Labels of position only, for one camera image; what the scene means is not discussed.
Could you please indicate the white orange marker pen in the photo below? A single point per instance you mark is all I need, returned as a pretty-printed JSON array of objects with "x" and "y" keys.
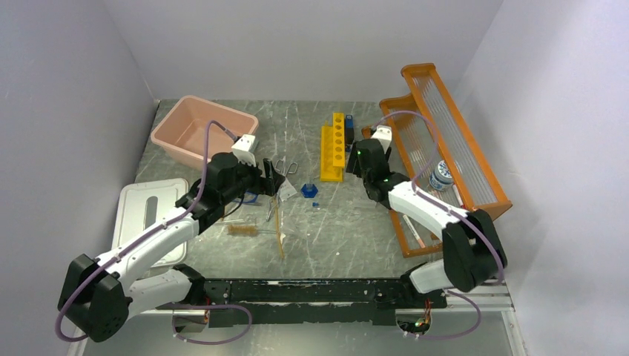
[{"x": 414, "y": 232}]

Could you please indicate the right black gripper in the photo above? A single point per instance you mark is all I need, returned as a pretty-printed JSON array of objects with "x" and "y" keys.
[{"x": 353, "y": 164}]

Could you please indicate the orange wooden shelf rack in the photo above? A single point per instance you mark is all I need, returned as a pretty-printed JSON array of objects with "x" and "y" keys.
[{"x": 427, "y": 127}]

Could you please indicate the pink plastic bin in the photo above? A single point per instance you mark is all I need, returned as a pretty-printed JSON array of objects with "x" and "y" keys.
[{"x": 184, "y": 135}]

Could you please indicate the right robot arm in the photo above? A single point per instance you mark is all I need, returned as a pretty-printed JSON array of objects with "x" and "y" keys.
[{"x": 472, "y": 251}]

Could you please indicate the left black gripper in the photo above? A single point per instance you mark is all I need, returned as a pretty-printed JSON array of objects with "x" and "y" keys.
[{"x": 272, "y": 179}]

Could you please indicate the blue base graduated cylinder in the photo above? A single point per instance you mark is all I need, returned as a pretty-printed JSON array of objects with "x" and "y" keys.
[{"x": 309, "y": 189}]

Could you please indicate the brown test tube brush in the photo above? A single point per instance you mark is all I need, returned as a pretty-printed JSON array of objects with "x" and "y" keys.
[{"x": 246, "y": 230}]

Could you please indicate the white plastic lid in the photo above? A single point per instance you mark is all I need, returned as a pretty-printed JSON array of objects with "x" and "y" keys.
[{"x": 142, "y": 204}]

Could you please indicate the yellow test tube rack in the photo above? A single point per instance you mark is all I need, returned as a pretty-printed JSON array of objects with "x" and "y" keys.
[{"x": 332, "y": 149}]

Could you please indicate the metal forceps scissors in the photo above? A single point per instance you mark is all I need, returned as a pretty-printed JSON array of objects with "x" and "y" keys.
[{"x": 285, "y": 169}]

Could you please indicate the tan rubber tubing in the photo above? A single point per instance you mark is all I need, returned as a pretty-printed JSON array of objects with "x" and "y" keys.
[{"x": 252, "y": 220}]

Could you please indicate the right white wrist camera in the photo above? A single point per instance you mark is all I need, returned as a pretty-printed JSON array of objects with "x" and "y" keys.
[{"x": 383, "y": 134}]

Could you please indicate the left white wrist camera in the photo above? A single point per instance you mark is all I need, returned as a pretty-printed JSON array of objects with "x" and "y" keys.
[{"x": 244, "y": 148}]

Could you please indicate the white blue small jar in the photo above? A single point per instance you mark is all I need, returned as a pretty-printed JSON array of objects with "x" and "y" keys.
[{"x": 441, "y": 178}]

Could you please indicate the white paper packet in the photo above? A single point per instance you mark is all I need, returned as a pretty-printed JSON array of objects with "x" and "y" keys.
[{"x": 286, "y": 190}]

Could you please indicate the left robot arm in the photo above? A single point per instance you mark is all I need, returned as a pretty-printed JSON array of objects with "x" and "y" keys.
[{"x": 100, "y": 294}]

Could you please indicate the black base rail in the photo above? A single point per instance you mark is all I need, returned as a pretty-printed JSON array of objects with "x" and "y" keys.
[{"x": 374, "y": 300}]

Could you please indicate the blue safety glasses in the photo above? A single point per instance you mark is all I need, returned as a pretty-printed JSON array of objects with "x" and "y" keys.
[{"x": 248, "y": 198}]

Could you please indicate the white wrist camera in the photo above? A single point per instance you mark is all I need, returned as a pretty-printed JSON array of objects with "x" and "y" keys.
[
  {"x": 244, "y": 148},
  {"x": 383, "y": 134}
]

